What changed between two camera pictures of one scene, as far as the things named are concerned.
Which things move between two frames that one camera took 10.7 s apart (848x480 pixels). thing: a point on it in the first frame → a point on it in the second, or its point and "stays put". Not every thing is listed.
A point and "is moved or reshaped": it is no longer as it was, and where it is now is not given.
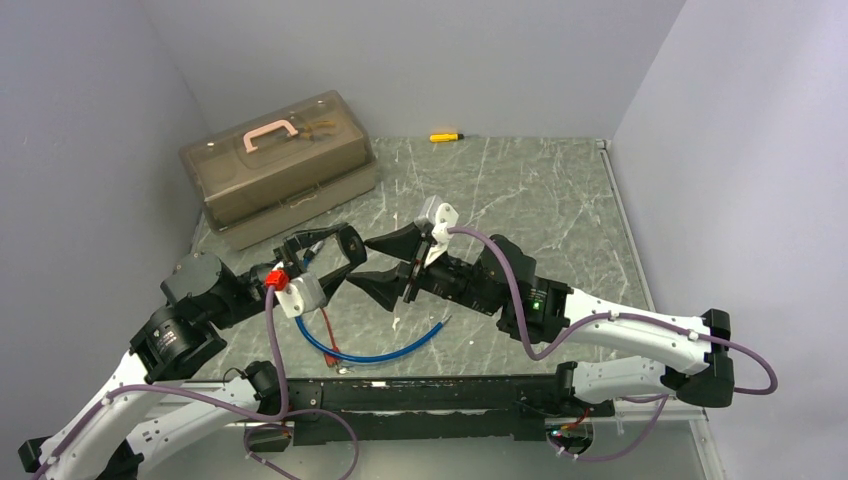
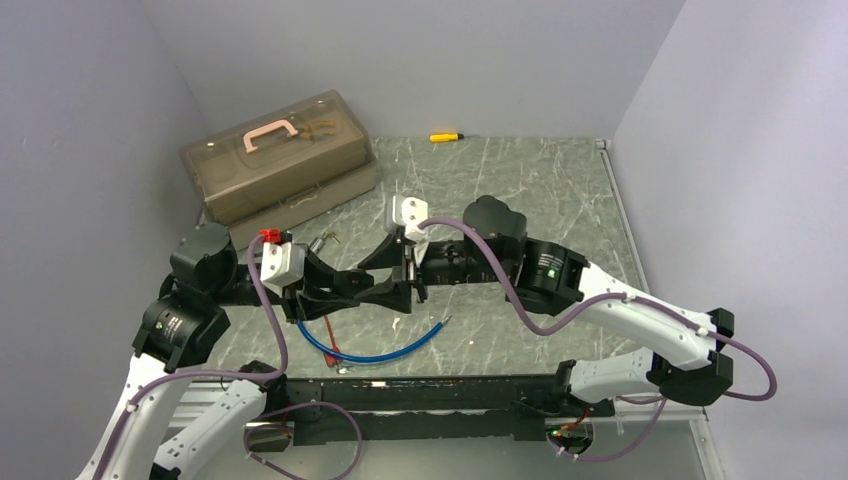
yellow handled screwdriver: [446, 137] stays put
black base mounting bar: [386, 410] stays put
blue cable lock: [305, 265] stays put
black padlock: [352, 245] is moved or reshaped
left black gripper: [290, 253] → [307, 297]
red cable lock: [331, 361] stays put
